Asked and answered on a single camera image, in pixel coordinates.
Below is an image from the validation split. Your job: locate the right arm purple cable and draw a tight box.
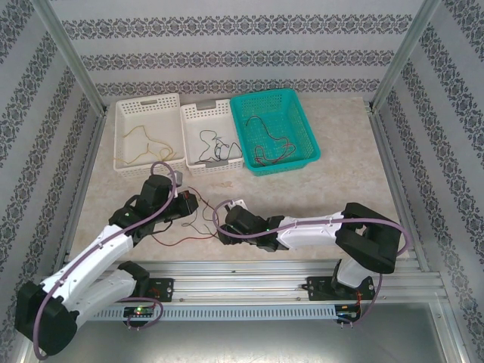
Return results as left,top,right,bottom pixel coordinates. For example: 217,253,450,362
213,200,413,330

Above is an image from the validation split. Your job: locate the aluminium frame post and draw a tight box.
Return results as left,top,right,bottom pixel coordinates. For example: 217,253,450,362
372,0,443,110
29,0,107,114

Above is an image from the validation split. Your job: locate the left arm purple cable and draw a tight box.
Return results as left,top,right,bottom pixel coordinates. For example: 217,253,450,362
33,161,182,360

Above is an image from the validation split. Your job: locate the small controller board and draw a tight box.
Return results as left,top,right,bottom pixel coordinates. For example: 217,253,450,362
335,303,363,321
123,305,156,319

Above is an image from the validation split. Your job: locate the grey metal panel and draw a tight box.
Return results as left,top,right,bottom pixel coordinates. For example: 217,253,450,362
36,319,455,363

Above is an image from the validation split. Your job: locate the dark red thin wire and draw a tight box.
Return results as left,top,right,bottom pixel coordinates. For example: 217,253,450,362
245,116,292,147

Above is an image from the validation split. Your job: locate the aluminium mounting rail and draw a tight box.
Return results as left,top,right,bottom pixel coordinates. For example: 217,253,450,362
36,259,449,304

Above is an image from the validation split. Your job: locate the dark brown thin wire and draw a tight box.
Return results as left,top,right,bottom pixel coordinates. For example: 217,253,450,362
181,185,215,234

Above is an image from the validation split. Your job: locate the large white plastic basket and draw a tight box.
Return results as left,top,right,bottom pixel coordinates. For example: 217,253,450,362
113,92,187,174

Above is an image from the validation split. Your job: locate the yellow thin wire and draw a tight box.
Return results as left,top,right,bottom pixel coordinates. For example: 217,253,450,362
114,149,167,164
123,124,178,162

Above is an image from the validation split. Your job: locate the white basket with grey handles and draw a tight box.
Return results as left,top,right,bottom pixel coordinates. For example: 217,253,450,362
180,98,245,178

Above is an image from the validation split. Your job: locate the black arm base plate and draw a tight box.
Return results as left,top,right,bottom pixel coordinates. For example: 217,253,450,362
113,278,175,303
306,275,377,303

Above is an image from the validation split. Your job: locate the aluminium side rail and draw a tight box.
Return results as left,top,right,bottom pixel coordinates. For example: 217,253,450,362
367,107,432,272
52,113,107,274

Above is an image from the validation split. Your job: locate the teal plastic basket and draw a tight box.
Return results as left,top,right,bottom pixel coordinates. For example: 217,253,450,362
229,87,322,178

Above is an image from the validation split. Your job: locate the grey black thin wire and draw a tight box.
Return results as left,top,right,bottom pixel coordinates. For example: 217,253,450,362
195,129,228,166

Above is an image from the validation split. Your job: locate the slotted grey cable duct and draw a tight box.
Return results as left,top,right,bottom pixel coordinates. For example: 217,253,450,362
86,305,338,322

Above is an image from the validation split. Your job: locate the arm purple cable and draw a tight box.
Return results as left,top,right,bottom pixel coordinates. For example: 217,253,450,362
33,161,182,360
213,200,413,330

